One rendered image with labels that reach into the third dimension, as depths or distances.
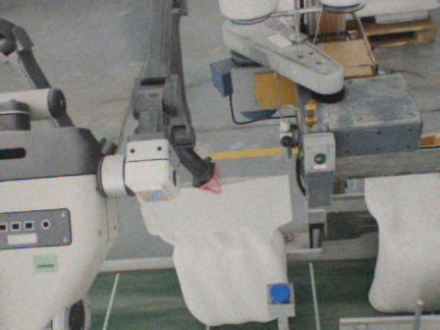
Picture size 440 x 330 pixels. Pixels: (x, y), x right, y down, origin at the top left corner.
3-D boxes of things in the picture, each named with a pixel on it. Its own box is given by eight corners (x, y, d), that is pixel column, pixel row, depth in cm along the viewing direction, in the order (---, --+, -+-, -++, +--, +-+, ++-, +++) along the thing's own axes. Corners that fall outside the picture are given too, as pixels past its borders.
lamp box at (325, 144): (304, 173, 132) (303, 144, 127) (303, 161, 136) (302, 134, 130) (335, 170, 131) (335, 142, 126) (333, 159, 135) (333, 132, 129)
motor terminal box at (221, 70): (224, 104, 171) (219, 74, 164) (213, 91, 179) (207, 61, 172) (247, 97, 173) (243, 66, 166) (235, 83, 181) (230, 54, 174)
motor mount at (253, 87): (236, 115, 173) (230, 73, 162) (236, 104, 178) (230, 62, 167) (321, 107, 169) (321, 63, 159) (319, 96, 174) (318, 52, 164)
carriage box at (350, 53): (297, 154, 172) (292, 73, 152) (291, 99, 198) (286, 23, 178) (373, 148, 169) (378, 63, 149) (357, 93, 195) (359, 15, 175)
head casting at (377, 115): (305, 208, 147) (302, 124, 128) (300, 154, 166) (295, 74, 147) (415, 201, 143) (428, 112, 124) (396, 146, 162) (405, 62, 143)
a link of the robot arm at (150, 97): (137, 119, 110) (161, 117, 110) (137, 77, 114) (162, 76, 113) (146, 136, 119) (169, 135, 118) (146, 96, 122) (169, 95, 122)
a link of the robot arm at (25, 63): (-11, 43, 150) (8, 27, 143) (5, 38, 154) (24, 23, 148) (68, 171, 159) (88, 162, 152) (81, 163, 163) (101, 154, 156)
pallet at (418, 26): (284, 58, 433) (283, 42, 424) (280, 17, 496) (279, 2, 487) (435, 42, 418) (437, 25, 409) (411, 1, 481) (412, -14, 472)
